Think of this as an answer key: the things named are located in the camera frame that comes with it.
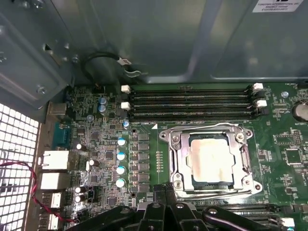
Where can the round coin cell battery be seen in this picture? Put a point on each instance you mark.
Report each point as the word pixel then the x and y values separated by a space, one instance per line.
pixel 300 111

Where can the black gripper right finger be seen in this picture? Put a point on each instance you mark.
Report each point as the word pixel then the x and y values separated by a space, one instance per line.
pixel 179 216

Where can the grey rear port block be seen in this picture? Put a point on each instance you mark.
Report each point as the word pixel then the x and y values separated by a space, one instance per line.
pixel 57 110

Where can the CPU socket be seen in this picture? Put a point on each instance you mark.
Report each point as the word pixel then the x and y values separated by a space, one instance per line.
pixel 176 168

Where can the blue rear port connector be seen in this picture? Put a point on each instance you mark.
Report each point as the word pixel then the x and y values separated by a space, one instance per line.
pixel 62 134

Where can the white case label sticker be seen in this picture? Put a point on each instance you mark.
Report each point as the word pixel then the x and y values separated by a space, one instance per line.
pixel 276 7

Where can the green motherboard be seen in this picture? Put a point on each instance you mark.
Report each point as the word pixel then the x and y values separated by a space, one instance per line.
pixel 269 173

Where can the silver rear port block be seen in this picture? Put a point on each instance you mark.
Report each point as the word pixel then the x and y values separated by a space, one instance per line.
pixel 50 222
pixel 53 160
pixel 54 181
pixel 53 199

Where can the black open PC case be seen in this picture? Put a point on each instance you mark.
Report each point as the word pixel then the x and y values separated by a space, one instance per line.
pixel 168 36

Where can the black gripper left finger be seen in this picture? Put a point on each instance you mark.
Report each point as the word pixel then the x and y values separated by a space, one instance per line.
pixel 151 216

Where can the silver square CPU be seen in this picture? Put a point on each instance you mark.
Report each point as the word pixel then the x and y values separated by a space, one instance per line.
pixel 211 161

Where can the grey metal fan bracket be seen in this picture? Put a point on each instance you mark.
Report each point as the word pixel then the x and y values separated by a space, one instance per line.
pixel 29 72

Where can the metal socket cover frame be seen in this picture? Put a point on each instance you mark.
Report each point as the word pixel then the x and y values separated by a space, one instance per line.
pixel 184 156

